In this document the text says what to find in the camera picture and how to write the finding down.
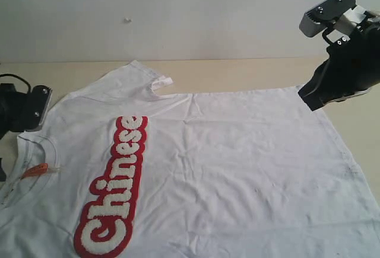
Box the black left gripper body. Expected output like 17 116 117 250
1 83 30 139

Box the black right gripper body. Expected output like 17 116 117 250
322 23 379 100

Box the white t-shirt red lettering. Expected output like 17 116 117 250
1 61 379 257

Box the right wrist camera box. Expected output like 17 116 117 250
299 0 356 38

